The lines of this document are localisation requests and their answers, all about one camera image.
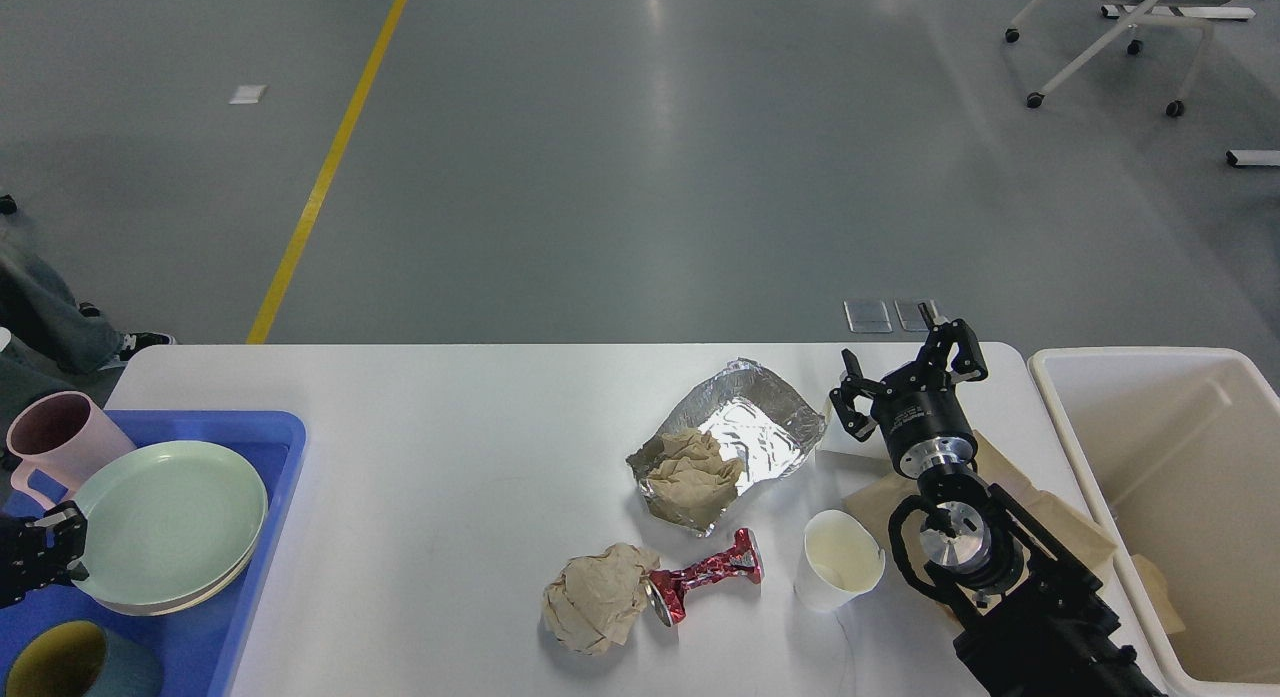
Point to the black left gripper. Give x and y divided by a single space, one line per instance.
42 552

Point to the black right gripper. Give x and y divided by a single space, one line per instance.
926 427

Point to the light green plate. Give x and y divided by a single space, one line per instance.
166 520

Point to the dark teal mug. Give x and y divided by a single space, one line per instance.
81 658

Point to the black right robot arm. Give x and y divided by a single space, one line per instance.
1032 619

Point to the right floor socket plate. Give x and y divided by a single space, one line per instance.
916 316

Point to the floor socket plate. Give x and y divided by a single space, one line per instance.
916 316
868 316

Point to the lying white paper cup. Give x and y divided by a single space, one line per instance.
838 441

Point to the left floor socket plate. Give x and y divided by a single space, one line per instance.
868 316

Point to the pink mug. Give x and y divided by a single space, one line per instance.
67 436

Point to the pink plate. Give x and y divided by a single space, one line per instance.
184 603

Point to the aluminium foil tray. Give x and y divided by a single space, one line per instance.
756 415

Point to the blue plastic tray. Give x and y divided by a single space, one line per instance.
199 648

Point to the upright white paper cup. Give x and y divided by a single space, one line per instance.
841 561

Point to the person in jeans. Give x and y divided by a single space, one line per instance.
58 342

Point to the brown paper bag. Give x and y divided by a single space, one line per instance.
1087 541

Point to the crumpled brown paper in foil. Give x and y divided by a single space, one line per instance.
686 480

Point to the white plastic bin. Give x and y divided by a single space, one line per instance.
1175 450

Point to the brown paper scrap in bin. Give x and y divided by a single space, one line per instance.
1156 585

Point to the crushed red can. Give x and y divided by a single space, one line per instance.
667 590

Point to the crumpled brown paper ball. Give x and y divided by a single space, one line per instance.
595 600

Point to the white bar on floor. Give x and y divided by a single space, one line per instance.
1250 158

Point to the white rolling chair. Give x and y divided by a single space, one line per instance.
1129 15

